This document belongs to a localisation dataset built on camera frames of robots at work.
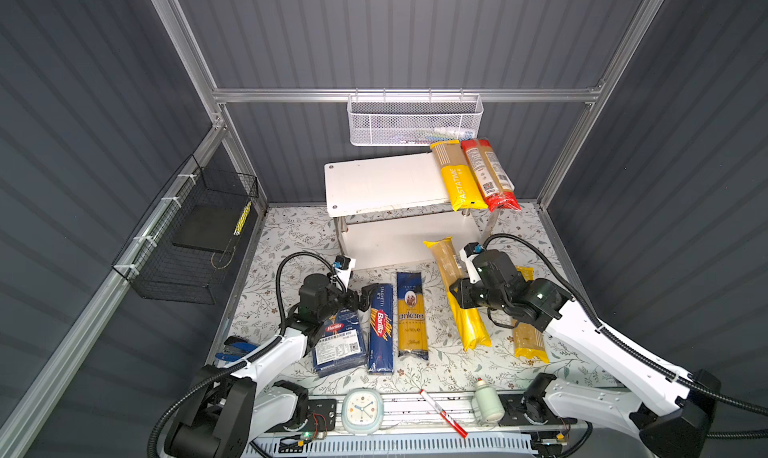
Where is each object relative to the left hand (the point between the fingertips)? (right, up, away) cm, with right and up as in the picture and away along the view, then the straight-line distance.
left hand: (364, 279), depth 84 cm
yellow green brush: (-33, +17, -5) cm, 37 cm away
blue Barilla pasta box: (-5, -16, -7) cm, 19 cm away
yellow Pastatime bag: (+26, -8, -15) cm, 31 cm away
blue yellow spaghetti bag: (+14, -15, +2) cm, 21 cm away
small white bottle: (+31, -27, -15) cm, 43 cm away
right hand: (+24, -1, -9) cm, 26 cm away
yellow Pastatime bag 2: (+47, -18, -1) cm, 50 cm away
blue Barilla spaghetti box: (+5, -15, 0) cm, 16 cm away
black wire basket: (-43, +9, -12) cm, 46 cm away
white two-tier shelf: (+6, +19, -11) cm, 23 cm away
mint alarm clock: (+1, -31, -12) cm, 33 cm away
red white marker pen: (+21, -32, -11) cm, 40 cm away
